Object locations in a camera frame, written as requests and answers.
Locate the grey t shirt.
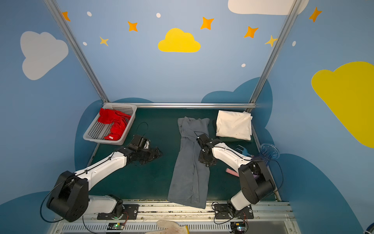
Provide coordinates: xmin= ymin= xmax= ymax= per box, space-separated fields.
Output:
xmin=168 ymin=117 xmax=210 ymax=209

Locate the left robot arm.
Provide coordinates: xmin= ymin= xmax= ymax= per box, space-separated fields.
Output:
xmin=42 ymin=135 xmax=163 ymax=222

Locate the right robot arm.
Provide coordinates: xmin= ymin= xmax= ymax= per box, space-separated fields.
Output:
xmin=196 ymin=134 xmax=276 ymax=217

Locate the red t shirt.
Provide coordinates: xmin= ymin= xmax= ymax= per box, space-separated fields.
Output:
xmin=98 ymin=108 xmax=131 ymax=141

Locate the folded white t shirt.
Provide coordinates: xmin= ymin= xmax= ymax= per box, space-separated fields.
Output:
xmin=216 ymin=110 xmax=253 ymax=141

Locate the right circuit board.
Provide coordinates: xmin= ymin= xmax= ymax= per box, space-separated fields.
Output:
xmin=230 ymin=222 xmax=247 ymax=234

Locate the circuit board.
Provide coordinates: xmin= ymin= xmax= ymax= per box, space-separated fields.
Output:
xmin=107 ymin=223 xmax=125 ymax=231
xmin=230 ymin=222 xmax=247 ymax=234

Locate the left circuit board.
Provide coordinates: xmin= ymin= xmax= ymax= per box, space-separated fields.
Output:
xmin=107 ymin=223 xmax=125 ymax=231

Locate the white work glove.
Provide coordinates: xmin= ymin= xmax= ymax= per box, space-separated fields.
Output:
xmin=146 ymin=220 xmax=190 ymax=234

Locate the purple scoop pink handle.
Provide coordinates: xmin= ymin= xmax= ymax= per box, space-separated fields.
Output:
xmin=226 ymin=168 xmax=239 ymax=177

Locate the horizontal aluminium frame bar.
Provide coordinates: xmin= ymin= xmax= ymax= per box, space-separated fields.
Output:
xmin=103 ymin=102 xmax=257 ymax=109

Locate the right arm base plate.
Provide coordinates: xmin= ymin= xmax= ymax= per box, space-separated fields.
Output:
xmin=211 ymin=202 xmax=254 ymax=219

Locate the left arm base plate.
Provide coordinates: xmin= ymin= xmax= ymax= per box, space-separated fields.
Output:
xmin=97 ymin=204 xmax=139 ymax=220

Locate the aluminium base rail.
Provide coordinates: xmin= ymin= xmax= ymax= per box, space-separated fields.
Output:
xmin=48 ymin=200 xmax=301 ymax=234

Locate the left aluminium frame post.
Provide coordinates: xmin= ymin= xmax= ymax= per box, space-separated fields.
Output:
xmin=44 ymin=0 xmax=110 ymax=103

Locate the aluminium frame post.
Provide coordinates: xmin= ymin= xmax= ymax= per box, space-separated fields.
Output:
xmin=44 ymin=0 xmax=110 ymax=103
xmin=249 ymin=0 xmax=303 ymax=108

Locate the right aluminium frame post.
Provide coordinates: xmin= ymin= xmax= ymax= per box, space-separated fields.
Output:
xmin=249 ymin=0 xmax=303 ymax=108

